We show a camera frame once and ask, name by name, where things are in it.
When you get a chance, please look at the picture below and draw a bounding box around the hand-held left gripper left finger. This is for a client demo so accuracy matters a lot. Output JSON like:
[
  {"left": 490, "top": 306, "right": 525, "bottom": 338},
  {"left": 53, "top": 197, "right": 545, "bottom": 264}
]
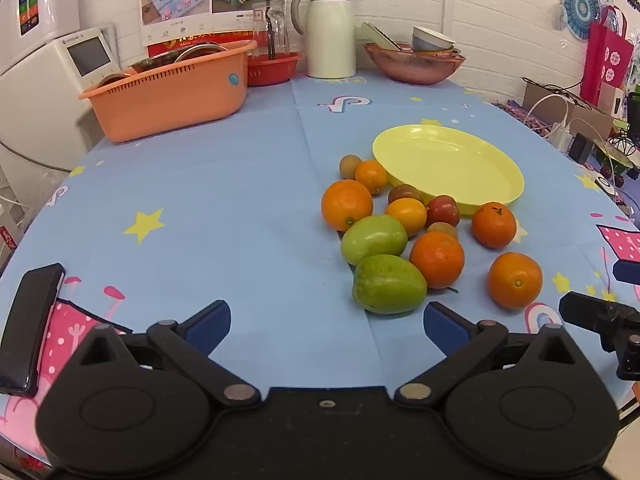
[{"left": 75, "top": 300, "right": 262, "bottom": 407}]

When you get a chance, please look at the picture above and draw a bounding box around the red gift bag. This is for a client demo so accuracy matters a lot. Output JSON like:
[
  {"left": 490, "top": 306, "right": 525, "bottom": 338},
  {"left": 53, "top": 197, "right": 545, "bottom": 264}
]
[{"left": 580, "top": 6, "right": 635, "bottom": 107}]

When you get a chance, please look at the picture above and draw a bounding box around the blue printed tablecloth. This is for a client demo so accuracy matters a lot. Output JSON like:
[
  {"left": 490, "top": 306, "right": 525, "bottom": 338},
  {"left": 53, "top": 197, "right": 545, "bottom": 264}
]
[{"left": 0, "top": 71, "right": 640, "bottom": 463}]

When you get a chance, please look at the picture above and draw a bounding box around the orange plastic basket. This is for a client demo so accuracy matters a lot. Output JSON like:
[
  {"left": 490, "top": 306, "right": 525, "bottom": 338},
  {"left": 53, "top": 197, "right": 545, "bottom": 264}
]
[{"left": 77, "top": 40, "right": 258, "bottom": 144}]

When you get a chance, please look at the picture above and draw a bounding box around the red plastic basket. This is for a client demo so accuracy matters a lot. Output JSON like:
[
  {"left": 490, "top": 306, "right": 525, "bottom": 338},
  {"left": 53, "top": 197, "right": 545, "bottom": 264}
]
[{"left": 246, "top": 51, "right": 304, "bottom": 87}]

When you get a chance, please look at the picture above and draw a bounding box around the white thermos jug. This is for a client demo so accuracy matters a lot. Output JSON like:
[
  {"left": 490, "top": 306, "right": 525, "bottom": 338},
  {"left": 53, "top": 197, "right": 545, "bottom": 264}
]
[{"left": 291, "top": 0, "right": 358, "bottom": 80}]

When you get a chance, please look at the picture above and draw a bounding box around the rough green mango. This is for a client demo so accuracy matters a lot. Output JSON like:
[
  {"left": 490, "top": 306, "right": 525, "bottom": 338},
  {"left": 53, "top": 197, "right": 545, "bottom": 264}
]
[{"left": 352, "top": 254, "right": 428, "bottom": 315}]

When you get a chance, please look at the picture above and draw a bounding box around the small brown fruit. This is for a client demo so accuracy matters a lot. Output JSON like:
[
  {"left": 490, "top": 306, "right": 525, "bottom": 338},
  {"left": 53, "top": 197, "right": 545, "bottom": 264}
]
[{"left": 426, "top": 221, "right": 459, "bottom": 242}]

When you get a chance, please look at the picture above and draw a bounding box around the clear glass jar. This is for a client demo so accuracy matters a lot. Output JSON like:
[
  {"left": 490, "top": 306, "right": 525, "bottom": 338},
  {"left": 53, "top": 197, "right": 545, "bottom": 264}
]
[
  {"left": 267, "top": 1, "right": 291, "bottom": 56},
  {"left": 251, "top": 2, "right": 273, "bottom": 59}
]

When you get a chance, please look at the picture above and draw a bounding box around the round orange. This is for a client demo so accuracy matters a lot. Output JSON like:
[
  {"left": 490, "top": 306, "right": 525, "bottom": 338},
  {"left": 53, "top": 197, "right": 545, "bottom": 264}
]
[
  {"left": 487, "top": 252, "right": 544, "bottom": 310},
  {"left": 409, "top": 231, "right": 466, "bottom": 290}
]

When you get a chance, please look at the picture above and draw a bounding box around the smooth green mango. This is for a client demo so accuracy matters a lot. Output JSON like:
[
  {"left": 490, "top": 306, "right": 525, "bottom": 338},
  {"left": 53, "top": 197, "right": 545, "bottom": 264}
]
[{"left": 341, "top": 214, "right": 409, "bottom": 267}]

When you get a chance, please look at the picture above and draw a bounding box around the green bag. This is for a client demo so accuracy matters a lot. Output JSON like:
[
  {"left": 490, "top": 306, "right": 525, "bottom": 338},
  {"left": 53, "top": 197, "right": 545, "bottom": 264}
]
[{"left": 627, "top": 35, "right": 640, "bottom": 93}]

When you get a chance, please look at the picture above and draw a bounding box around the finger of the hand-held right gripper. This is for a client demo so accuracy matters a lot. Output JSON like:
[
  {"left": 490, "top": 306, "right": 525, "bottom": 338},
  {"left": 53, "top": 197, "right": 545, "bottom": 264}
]
[{"left": 559, "top": 291, "right": 621, "bottom": 341}]

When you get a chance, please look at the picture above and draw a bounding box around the yellow-orange citrus fruit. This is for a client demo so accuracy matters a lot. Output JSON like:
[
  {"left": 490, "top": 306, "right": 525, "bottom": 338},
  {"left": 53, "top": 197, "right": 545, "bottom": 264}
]
[{"left": 384, "top": 197, "right": 428, "bottom": 237}]

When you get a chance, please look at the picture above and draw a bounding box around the pink glass bowl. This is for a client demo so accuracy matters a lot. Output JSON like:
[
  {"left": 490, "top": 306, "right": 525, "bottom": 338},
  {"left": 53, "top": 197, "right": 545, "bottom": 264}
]
[{"left": 363, "top": 42, "right": 467, "bottom": 86}]

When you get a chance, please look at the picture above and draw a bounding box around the wall poster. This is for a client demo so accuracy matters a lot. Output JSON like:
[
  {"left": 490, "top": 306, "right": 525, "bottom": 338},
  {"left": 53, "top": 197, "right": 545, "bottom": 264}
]
[{"left": 139, "top": 0, "right": 292, "bottom": 58}]

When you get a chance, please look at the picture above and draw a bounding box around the brown kiwi fruit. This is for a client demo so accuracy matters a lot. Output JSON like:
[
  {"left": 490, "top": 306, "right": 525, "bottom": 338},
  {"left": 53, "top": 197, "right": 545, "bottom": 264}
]
[{"left": 339, "top": 154, "right": 363, "bottom": 180}]

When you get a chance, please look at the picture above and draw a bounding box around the brownish red apple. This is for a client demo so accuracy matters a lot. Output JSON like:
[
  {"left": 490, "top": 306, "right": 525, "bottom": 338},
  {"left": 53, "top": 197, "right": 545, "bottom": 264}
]
[{"left": 387, "top": 184, "right": 424, "bottom": 206}]

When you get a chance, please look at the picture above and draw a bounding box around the stainless steel bowl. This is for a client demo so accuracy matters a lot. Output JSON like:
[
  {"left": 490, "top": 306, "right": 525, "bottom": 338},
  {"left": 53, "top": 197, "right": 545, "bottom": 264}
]
[{"left": 165, "top": 42, "right": 231, "bottom": 63}]

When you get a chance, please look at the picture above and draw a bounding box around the large orange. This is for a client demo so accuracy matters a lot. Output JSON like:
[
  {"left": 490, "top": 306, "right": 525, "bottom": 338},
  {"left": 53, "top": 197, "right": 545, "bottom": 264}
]
[{"left": 321, "top": 179, "right": 374, "bottom": 233}]

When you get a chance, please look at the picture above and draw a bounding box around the yellow plastic plate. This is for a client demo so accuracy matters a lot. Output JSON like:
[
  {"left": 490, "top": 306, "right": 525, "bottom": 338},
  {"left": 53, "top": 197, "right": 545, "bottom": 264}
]
[{"left": 372, "top": 124, "right": 525, "bottom": 216}]

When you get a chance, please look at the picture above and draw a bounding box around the cardboard box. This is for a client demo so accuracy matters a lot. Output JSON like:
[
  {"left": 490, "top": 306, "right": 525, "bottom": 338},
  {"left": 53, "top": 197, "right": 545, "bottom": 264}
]
[{"left": 522, "top": 81, "right": 615, "bottom": 142}]

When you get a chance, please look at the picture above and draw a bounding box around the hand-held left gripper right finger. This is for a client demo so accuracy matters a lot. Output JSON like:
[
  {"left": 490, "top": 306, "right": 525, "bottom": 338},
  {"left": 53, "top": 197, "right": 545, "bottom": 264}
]
[{"left": 394, "top": 301, "right": 591, "bottom": 408}]

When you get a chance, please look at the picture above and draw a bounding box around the dark metal pan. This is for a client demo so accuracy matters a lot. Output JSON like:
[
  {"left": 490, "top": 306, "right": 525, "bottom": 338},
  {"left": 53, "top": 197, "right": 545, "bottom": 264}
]
[{"left": 131, "top": 51, "right": 177, "bottom": 74}]

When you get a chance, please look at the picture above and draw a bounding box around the white charger with cable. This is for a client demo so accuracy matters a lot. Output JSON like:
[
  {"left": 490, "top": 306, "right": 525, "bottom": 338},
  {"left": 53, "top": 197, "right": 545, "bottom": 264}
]
[{"left": 520, "top": 91, "right": 574, "bottom": 154}]

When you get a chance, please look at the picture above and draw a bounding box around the white refrigerator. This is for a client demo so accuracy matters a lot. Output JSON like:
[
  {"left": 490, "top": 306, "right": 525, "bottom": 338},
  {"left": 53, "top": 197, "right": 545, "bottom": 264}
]
[{"left": 0, "top": 0, "right": 118, "bottom": 201}]

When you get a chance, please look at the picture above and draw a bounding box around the pale blue bowl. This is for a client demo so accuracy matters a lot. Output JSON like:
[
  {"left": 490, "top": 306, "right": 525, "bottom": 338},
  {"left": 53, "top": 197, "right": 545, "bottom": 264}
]
[{"left": 412, "top": 25, "right": 456, "bottom": 54}]

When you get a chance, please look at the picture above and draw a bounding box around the black power adapter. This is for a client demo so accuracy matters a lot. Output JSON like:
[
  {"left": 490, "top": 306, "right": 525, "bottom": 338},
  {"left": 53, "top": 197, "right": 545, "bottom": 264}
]
[{"left": 567, "top": 132, "right": 595, "bottom": 164}]

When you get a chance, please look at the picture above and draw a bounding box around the white dish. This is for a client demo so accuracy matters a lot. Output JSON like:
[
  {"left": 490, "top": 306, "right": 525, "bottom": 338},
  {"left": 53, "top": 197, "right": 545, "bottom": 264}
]
[{"left": 360, "top": 22, "right": 402, "bottom": 52}]

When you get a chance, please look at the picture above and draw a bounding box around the orange with dark stem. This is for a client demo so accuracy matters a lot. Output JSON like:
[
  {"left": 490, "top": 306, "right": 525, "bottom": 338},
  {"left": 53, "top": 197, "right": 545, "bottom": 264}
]
[{"left": 471, "top": 202, "right": 517, "bottom": 250}]

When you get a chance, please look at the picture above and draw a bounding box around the small orange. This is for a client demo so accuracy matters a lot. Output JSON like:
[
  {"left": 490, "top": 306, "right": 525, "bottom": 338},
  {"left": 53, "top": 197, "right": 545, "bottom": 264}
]
[{"left": 354, "top": 159, "right": 389, "bottom": 196}]

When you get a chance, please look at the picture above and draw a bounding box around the black smartphone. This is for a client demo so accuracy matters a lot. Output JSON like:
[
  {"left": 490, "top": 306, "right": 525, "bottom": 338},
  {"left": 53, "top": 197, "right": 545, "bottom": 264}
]
[{"left": 0, "top": 262, "right": 66, "bottom": 399}]

